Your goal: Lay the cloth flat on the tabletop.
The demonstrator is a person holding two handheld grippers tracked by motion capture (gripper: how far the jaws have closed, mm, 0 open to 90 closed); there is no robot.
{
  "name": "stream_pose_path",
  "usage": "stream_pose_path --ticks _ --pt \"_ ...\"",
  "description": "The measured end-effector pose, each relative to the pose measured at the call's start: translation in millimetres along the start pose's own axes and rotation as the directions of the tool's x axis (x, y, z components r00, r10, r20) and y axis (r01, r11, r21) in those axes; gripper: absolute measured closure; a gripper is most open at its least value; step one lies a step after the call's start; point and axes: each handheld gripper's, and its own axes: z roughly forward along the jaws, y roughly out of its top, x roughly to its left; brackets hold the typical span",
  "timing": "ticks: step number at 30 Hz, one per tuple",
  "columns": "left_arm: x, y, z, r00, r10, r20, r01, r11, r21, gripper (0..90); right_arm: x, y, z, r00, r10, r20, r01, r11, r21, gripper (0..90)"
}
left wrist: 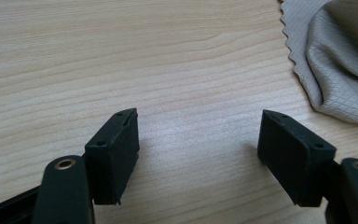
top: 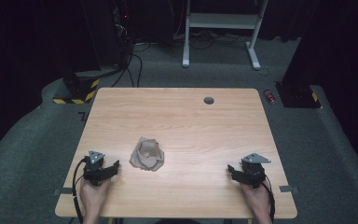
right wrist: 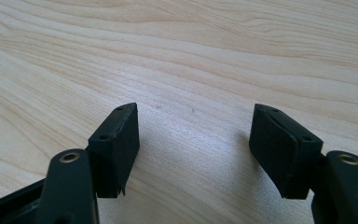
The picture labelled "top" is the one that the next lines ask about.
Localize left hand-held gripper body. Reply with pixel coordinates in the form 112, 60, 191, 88
83, 149, 107, 187

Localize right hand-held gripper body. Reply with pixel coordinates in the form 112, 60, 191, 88
241, 152, 272, 189

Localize beige cloth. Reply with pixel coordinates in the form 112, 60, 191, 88
129, 135, 166, 173

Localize person's left hand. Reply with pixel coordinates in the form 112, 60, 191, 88
79, 178, 113, 215

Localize person's right hand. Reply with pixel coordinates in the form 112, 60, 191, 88
240, 181, 272, 216

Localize grey tape piece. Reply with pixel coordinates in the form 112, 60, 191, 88
52, 187, 75, 197
278, 185, 300, 194

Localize red can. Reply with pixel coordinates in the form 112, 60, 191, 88
263, 89, 277, 106

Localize black yellow striped base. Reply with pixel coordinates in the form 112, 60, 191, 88
52, 69, 102, 105

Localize black base with yellow corner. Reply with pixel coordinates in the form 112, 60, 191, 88
274, 81, 323, 109

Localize dark equipment rack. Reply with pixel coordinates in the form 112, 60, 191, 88
110, 0, 135, 68

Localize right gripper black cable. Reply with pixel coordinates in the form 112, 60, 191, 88
260, 175, 276, 224

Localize black floor cables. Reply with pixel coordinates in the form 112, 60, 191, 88
111, 43, 152, 89

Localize cables behind white stand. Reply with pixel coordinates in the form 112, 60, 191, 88
172, 28, 251, 50

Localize white metal stand frame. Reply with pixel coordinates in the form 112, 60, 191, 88
181, 0, 269, 71

